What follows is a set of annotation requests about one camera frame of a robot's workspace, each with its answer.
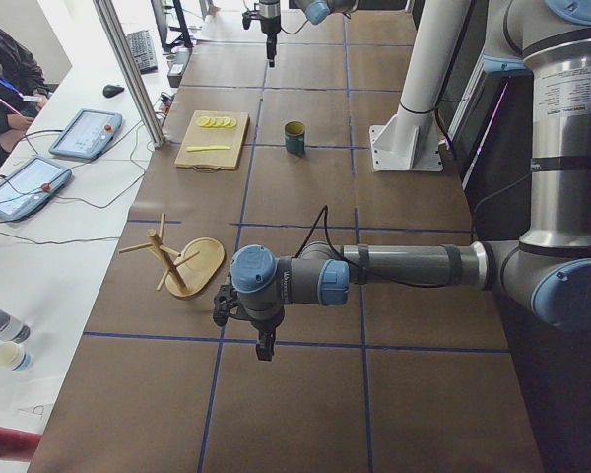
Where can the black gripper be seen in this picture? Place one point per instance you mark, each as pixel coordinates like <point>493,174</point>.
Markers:
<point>266,325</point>
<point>270,26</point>

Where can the dark green HOME mug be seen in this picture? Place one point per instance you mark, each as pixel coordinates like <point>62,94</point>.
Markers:
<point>294,137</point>

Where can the wooden cup storage rack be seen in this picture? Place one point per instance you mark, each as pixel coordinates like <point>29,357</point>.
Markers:
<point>188,271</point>

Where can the white paper cup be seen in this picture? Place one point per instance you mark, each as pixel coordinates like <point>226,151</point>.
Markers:
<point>14,357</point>

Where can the black box with label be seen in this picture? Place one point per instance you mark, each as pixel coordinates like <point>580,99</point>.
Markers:
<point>177,63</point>

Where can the bamboo cutting board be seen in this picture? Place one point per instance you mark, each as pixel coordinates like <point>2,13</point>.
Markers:
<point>201,136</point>

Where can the black keyboard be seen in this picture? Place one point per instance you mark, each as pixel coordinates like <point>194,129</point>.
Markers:
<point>142,49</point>

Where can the yellow plastic knife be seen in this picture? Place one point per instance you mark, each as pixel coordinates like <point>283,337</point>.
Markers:
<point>196,149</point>

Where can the black computer mouse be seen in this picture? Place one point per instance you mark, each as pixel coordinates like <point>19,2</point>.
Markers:
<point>109,91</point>

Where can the teach pendant far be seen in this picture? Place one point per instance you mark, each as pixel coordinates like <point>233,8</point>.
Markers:
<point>87,135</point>

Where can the teach pendant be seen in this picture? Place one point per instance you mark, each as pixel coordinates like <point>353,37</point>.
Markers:
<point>87,135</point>
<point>30,187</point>

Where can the seated person in black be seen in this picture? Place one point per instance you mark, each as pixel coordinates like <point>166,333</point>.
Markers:
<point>23,93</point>

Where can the clear water bottle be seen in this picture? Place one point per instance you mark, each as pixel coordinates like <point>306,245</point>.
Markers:
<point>12,329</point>

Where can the teach pendant near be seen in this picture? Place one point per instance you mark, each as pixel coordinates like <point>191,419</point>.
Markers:
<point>30,187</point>

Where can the aluminium frame post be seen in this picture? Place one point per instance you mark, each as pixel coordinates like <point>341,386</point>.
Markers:
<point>116,37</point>

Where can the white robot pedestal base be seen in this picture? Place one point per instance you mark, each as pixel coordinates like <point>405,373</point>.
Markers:
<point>408,141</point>

